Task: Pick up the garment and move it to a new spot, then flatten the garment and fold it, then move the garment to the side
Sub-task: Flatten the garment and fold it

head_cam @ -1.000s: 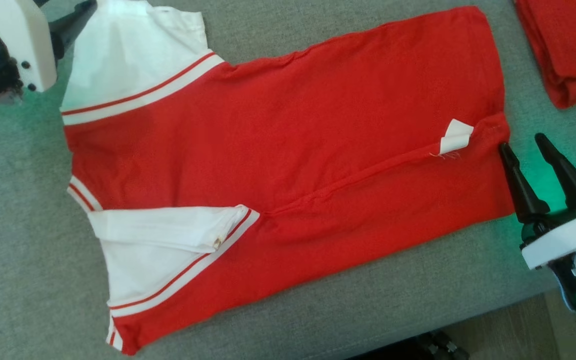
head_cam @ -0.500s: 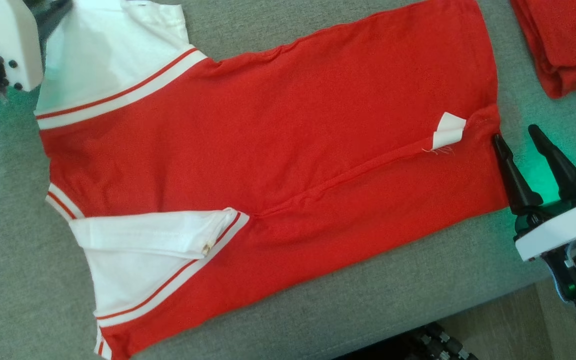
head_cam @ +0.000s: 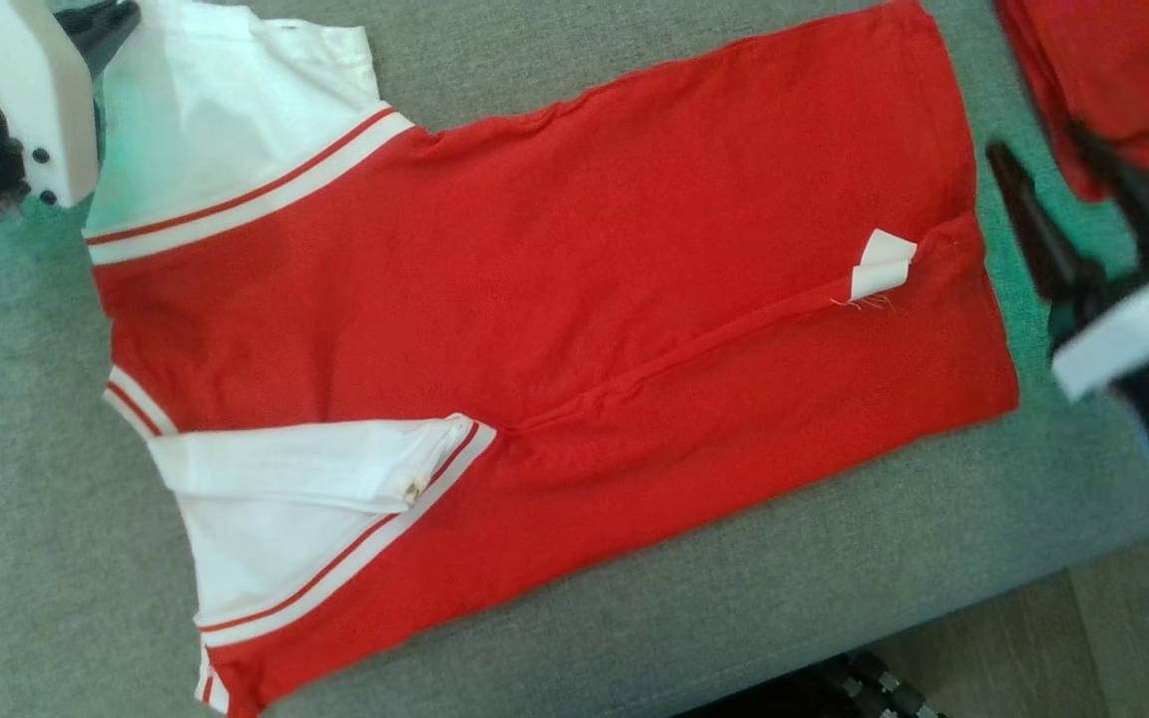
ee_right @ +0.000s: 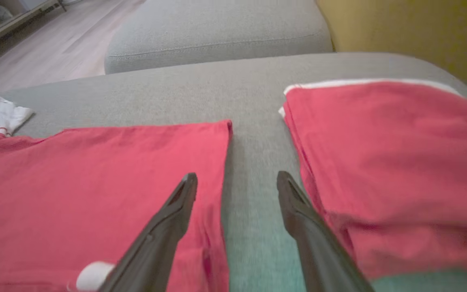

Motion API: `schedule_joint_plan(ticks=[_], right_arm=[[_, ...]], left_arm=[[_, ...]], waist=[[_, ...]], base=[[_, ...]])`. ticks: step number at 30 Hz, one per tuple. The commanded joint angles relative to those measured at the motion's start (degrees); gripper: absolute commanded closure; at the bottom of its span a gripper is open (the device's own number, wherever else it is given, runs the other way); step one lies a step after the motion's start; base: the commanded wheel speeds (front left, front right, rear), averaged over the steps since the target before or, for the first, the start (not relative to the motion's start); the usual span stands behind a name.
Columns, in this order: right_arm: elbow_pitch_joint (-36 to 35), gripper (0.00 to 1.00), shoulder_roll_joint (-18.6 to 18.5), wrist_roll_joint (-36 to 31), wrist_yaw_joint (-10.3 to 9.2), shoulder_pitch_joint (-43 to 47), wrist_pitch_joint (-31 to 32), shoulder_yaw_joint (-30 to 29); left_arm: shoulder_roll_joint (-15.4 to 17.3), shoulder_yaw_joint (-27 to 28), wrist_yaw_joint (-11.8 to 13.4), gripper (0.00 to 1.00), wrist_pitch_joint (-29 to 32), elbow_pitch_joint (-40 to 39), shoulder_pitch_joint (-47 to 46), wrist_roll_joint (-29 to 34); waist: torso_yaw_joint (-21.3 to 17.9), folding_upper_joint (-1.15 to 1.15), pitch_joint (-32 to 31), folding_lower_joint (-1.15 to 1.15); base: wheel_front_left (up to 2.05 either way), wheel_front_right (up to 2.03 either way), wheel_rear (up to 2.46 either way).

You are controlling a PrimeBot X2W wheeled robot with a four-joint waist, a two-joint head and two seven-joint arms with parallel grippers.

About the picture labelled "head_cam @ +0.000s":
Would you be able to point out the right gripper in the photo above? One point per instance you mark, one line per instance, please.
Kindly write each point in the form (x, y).
(1133, 334)

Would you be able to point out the red garment with white trim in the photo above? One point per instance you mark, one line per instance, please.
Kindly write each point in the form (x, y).
(584, 249)

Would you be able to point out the red garment with 23 print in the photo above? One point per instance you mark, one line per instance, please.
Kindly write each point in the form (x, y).
(1123, 70)

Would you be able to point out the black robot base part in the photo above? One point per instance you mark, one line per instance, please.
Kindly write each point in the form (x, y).
(834, 690)

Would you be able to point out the grey fabric sofa seat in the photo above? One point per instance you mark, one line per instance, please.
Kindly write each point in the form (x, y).
(36, 499)

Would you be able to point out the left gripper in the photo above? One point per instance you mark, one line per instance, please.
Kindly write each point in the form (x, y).
(26, 90)

